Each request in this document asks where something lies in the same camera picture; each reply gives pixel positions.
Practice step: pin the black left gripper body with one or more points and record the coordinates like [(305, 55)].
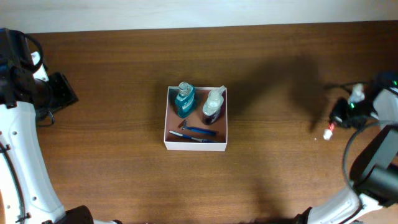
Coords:
[(58, 93)]

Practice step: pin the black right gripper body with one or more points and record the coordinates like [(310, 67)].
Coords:
[(343, 114)]

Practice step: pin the teal toothpaste tube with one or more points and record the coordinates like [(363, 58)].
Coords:
[(328, 133)]

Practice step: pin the blue white toothbrush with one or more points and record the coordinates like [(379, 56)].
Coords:
[(192, 138)]

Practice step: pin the teal Listerine mouthwash bottle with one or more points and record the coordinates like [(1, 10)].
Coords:
[(185, 99)]

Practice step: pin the purple foam pump bottle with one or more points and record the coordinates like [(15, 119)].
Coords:
[(212, 107)]

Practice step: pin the blue disposable razor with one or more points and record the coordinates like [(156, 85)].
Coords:
[(183, 125)]

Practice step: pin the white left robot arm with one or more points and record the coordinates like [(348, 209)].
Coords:
[(28, 96)]

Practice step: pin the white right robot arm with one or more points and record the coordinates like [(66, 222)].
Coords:
[(371, 181)]

